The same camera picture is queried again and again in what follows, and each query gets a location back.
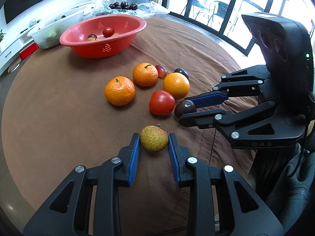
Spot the clear plastic bag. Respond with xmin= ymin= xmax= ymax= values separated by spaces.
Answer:
xmin=84 ymin=0 xmax=170 ymax=19

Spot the small plant on cabinet left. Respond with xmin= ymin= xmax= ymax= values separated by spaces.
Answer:
xmin=0 ymin=29 xmax=5 ymax=41

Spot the mandarin orange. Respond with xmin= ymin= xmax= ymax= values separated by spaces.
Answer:
xmin=104 ymin=76 xmax=136 ymax=106
xmin=132 ymin=63 xmax=158 ymax=87

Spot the dark plum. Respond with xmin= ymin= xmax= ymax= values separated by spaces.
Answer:
xmin=174 ymin=68 xmax=189 ymax=79
xmin=174 ymin=100 xmax=197 ymax=119

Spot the red box under cabinet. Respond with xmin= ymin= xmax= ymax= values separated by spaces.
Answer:
xmin=19 ymin=42 xmax=39 ymax=60

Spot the brown round tablecloth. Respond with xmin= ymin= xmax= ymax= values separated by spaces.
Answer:
xmin=1 ymin=17 xmax=255 ymax=231

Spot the yellow lychee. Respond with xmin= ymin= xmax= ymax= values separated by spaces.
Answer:
xmin=140 ymin=125 xmax=168 ymax=152
xmin=87 ymin=37 xmax=97 ymax=41

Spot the dark plum back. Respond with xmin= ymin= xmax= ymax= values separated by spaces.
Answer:
xmin=174 ymin=68 xmax=189 ymax=79

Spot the red plastic basin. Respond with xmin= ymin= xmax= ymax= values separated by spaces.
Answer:
xmin=59 ymin=14 xmax=147 ymax=59

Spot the red tomato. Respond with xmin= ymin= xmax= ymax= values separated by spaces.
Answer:
xmin=149 ymin=90 xmax=176 ymax=116
xmin=103 ymin=27 xmax=115 ymax=38

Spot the red grape back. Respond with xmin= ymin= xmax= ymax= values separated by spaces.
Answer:
xmin=155 ymin=65 xmax=168 ymax=79

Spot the white tv cabinet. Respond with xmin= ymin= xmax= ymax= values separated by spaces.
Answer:
xmin=1 ymin=2 xmax=91 ymax=73

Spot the white plastic basin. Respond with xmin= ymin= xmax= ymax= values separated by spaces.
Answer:
xmin=27 ymin=7 xmax=84 ymax=49

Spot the pile of dark plums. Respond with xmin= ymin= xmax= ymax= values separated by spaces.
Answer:
xmin=109 ymin=1 xmax=138 ymax=10

